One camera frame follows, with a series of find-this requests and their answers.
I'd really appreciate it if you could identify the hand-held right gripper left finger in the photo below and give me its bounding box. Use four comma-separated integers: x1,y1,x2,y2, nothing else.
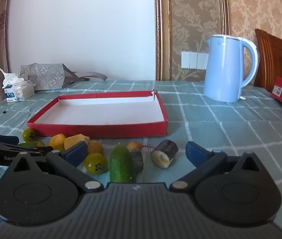
6,141,104,193

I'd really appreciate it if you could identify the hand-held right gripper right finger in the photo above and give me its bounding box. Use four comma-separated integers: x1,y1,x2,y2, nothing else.
169,141,272,192

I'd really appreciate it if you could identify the cut green cucumber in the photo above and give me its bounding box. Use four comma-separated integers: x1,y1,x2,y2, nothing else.
17,141,46,148

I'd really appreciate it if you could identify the pale yellow jackfruit piece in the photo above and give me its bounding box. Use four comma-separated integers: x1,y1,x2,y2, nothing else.
64,134,90,151

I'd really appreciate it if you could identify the green tomato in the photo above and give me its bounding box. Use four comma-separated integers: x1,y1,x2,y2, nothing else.
84,153,108,175
22,128,38,142

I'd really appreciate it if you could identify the brown longan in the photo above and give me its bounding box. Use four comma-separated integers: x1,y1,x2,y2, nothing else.
127,141,144,151
87,140,104,155

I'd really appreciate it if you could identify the orange-yellow jackfruit piece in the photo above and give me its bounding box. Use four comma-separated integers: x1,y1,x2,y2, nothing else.
48,134,67,152

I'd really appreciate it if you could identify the long dark sugarcane piece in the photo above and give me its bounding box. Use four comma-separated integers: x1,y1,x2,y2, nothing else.
150,139,179,169

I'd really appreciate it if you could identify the red shallow cardboard box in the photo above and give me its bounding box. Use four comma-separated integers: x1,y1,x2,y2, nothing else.
27,90,168,139

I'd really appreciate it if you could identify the whole green cucumber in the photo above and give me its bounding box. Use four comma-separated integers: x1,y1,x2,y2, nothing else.
109,143,137,183

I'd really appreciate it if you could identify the short dark sugarcane piece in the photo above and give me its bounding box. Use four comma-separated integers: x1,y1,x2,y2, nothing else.
130,149,144,172

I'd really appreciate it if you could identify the green checked tablecloth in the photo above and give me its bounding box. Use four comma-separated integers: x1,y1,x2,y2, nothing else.
0,80,282,239

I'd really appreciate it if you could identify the tissue pack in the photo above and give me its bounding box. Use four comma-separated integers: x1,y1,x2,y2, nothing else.
0,68,35,103

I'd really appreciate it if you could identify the grey patterned bag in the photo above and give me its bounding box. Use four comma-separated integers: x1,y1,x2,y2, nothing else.
20,63,108,91

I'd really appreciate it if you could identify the blue electric kettle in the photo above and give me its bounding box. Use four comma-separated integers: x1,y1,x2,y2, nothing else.
203,34,259,103

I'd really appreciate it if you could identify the gold framed wallpaper panel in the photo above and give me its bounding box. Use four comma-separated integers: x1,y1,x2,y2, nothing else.
153,0,230,81

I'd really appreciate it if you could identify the white wall switch panel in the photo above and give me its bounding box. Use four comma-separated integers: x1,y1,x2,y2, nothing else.
181,51,209,69

